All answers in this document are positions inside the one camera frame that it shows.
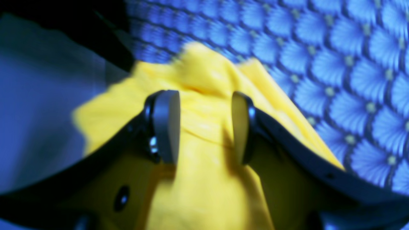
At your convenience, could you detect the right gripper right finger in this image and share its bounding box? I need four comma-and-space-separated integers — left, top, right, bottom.
231, 92, 409, 230

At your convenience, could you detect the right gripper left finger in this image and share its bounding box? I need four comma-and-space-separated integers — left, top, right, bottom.
1, 90, 180, 230

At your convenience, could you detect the yellow T-shirt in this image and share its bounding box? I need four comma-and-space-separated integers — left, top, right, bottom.
73, 42, 344, 230

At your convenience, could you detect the blue fan-patterned table cloth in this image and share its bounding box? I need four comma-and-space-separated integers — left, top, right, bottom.
126, 0, 409, 195

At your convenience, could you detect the white bin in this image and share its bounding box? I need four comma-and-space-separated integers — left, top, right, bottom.
0, 13, 127, 192

